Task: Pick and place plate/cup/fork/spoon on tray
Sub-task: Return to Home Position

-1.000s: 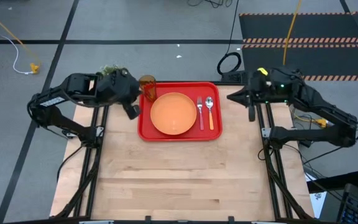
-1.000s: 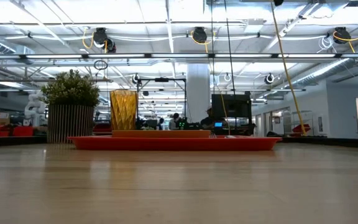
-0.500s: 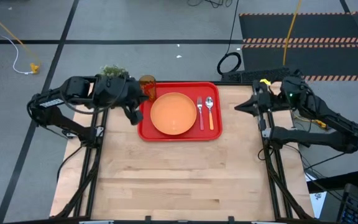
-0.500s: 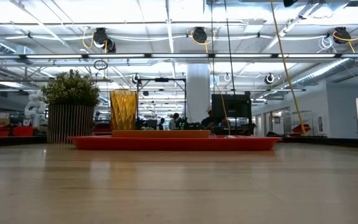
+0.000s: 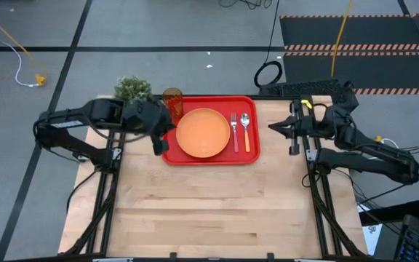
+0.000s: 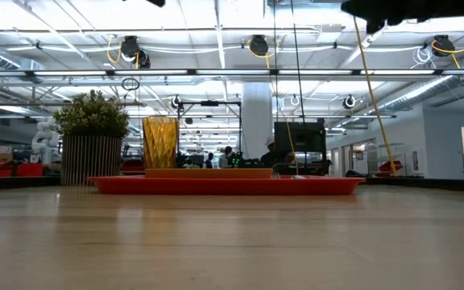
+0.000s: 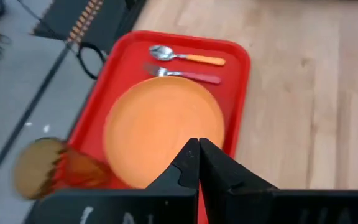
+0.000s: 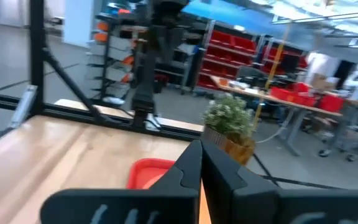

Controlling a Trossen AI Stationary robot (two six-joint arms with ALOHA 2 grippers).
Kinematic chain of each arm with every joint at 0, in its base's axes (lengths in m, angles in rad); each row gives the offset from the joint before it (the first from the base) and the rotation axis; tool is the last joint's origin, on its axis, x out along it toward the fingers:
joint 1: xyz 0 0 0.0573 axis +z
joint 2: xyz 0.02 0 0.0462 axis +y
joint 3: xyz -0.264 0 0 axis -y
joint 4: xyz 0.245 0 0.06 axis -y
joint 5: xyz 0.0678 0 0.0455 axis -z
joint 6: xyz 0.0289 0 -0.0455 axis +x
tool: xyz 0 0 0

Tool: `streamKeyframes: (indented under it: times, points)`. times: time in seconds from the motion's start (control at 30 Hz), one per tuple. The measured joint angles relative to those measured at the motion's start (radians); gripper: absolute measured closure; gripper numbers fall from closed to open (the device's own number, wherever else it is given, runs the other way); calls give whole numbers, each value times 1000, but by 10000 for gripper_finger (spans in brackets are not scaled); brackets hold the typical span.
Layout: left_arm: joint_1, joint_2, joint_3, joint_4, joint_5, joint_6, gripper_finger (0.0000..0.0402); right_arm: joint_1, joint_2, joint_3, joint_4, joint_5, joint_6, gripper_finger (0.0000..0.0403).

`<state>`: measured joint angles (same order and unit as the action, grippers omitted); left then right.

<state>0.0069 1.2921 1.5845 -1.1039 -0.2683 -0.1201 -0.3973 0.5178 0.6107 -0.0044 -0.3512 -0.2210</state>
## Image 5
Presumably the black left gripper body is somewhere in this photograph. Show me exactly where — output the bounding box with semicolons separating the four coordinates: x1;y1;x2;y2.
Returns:
121;98;170;156

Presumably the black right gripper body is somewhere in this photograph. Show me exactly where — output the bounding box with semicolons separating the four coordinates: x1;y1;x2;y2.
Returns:
289;98;338;156

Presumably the amber transparent cup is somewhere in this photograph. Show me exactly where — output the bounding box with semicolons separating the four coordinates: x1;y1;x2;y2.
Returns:
161;87;184;127

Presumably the orange plate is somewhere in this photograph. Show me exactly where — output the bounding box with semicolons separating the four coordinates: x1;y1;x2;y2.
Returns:
175;108;231;159

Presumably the spoon with yellow-orange handle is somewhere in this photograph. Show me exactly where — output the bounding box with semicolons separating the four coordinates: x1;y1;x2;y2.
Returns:
239;112;252;153

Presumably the fork with pink handle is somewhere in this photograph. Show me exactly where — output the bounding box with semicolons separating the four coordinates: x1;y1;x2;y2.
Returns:
230;112;240;154

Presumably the red plastic tray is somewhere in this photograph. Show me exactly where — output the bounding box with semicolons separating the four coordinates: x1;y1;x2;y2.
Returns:
161;95;261;167

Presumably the green plant in slatted planter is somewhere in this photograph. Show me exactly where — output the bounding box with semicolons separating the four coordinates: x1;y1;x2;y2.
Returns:
113;75;153;103

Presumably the black perforated box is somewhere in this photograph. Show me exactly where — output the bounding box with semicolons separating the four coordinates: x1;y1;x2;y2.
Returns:
258;79;359;98

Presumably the black hazard-striped floor mat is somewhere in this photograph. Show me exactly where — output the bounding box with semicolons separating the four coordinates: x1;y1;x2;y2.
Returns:
282;50;419;96
279;13;419;52

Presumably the white paper sheet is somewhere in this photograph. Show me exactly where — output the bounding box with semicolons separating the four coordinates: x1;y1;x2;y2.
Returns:
356;203;383;255

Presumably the black hanging cable with coil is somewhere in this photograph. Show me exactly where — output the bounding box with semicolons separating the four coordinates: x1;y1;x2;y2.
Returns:
253;0;284;88

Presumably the short white cable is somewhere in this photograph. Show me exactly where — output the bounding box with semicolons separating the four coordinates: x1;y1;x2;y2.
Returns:
380;137;399;149

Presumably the black floor cable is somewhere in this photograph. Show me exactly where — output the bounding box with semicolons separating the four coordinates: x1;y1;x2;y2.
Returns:
356;183;407;205

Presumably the yellow hanging cable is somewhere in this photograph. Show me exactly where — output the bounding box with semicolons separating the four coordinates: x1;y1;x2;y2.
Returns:
331;0;354;77

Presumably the yellow floor cable with plug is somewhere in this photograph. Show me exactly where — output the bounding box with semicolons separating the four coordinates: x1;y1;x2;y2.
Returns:
0;5;49;87

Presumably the black cable tangle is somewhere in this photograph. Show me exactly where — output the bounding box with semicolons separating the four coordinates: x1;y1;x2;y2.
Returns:
218;0;273;10

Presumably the white floor cable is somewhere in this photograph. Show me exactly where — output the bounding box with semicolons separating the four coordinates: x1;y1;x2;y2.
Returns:
0;0;40;88

